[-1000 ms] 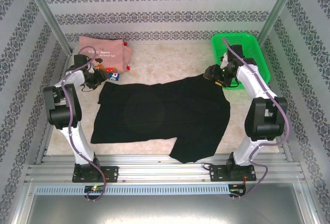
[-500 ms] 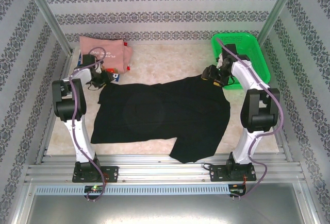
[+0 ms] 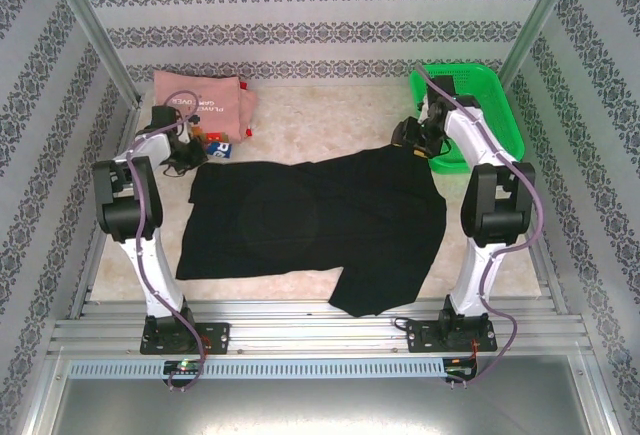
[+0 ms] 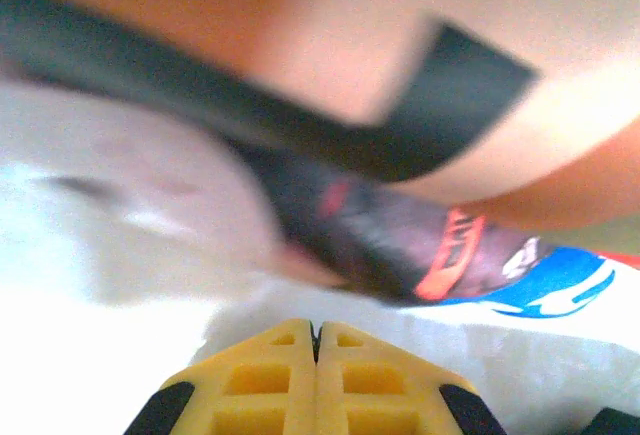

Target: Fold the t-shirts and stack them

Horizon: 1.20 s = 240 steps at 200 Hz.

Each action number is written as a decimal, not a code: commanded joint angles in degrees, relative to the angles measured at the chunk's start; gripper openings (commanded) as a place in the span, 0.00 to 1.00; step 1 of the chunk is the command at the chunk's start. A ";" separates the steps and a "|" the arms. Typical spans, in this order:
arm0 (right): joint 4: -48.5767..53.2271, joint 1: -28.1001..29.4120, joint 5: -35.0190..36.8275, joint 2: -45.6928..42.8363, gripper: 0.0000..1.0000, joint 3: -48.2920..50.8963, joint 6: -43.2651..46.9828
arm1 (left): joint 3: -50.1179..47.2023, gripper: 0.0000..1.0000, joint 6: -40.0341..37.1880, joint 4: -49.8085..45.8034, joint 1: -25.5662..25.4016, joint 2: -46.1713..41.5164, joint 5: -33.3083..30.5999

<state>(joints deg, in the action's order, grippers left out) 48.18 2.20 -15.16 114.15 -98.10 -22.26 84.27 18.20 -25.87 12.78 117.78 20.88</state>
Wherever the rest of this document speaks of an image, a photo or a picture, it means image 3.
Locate aluminium side rail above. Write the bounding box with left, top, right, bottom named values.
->
left=68, top=104, right=144, bottom=319
left=514, top=79, right=569, bottom=314

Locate black t-shirt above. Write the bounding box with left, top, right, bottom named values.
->
left=174, top=142, right=449, bottom=319

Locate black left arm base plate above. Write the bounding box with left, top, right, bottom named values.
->
left=139, top=322, right=231, bottom=356

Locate pink folded t-shirt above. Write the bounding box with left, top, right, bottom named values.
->
left=152, top=69, right=260, bottom=144

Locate grey metal panel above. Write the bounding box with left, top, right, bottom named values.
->
left=49, top=377, right=609, bottom=435

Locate aluminium frame post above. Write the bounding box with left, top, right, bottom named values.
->
left=499, top=0, right=585, bottom=92
left=43, top=0, right=144, bottom=106

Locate aluminium mounting rail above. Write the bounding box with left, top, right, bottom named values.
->
left=47, top=297, right=596, bottom=356

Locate grey slotted cable duct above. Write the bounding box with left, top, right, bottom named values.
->
left=67, top=358, right=446, bottom=379

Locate small controller board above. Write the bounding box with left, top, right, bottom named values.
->
left=444, top=356, right=480, bottom=377
left=163, top=358, right=206, bottom=377

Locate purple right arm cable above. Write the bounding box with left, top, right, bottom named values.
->
left=412, top=65, right=547, bottom=389

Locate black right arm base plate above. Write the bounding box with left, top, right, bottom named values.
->
left=404, top=319, right=496, bottom=354

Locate green plastic basket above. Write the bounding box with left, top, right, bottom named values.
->
left=408, top=63, right=525, bottom=175

